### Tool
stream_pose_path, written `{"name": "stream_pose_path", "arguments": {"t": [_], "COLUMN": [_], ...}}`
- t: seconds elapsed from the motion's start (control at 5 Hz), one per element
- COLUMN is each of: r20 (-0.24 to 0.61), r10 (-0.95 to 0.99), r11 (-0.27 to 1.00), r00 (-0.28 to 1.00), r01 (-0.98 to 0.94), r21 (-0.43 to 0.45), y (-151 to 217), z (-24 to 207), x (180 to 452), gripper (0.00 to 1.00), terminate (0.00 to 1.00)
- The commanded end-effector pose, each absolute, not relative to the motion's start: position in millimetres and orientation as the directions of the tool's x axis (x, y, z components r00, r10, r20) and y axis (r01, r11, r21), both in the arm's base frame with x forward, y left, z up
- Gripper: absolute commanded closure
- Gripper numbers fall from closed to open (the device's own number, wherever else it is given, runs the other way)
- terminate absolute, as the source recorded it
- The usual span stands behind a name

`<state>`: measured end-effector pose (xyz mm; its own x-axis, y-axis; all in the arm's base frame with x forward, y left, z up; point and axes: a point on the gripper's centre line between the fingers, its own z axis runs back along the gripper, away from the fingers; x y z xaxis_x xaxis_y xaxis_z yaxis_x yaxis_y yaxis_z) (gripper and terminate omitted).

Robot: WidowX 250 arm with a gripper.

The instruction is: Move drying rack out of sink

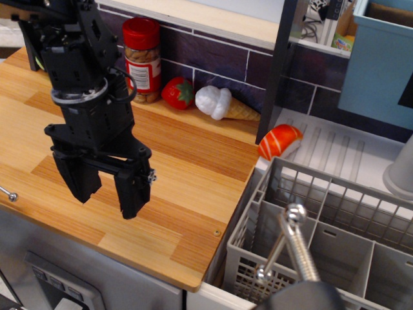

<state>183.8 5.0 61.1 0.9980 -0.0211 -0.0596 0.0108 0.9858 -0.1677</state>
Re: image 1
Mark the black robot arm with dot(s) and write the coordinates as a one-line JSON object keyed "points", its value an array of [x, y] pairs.
{"points": [[70, 41]]}

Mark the chrome sink faucet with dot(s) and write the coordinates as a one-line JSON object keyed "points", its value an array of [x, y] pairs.
{"points": [[310, 292]]}

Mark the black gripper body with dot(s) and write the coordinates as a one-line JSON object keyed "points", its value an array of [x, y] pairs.
{"points": [[98, 128]]}

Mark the red-lidded nut jar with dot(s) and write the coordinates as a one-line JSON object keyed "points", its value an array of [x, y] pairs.
{"points": [[142, 47]]}

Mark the colourful cardboard box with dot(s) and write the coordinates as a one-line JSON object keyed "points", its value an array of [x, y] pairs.
{"points": [[345, 33]]}

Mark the grey plastic drying rack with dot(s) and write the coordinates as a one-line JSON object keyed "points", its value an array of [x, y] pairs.
{"points": [[360, 238]]}

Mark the light blue box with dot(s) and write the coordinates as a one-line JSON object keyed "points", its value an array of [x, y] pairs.
{"points": [[379, 70]]}

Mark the red toy strawberry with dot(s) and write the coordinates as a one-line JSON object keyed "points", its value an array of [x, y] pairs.
{"points": [[179, 93]]}

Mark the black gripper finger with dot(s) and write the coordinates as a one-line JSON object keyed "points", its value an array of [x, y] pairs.
{"points": [[81, 179], [133, 192]]}

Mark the toy ice cream cone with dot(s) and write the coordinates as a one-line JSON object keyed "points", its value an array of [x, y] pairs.
{"points": [[218, 103]]}

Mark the grey toy dishwasher panel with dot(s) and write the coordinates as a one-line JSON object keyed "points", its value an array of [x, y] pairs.
{"points": [[56, 283]]}

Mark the toy salmon sushi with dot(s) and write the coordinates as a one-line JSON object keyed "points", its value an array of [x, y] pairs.
{"points": [[281, 142]]}

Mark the white sink basin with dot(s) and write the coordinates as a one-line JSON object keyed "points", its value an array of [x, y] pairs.
{"points": [[327, 147]]}

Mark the dark vertical post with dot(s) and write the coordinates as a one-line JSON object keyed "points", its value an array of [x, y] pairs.
{"points": [[271, 107]]}

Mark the chrome knob rod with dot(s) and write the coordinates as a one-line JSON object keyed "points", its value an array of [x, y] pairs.
{"points": [[12, 196]]}

